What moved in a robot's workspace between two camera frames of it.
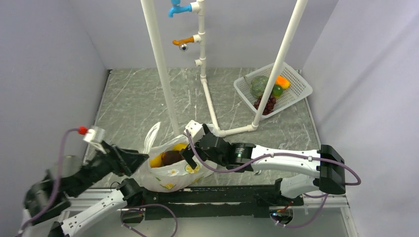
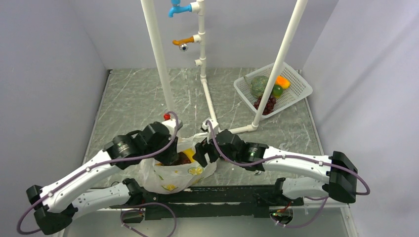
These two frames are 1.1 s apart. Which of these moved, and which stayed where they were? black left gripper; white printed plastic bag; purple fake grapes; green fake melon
Moved: black left gripper
Stayed: white printed plastic bag; green fake melon; purple fake grapes
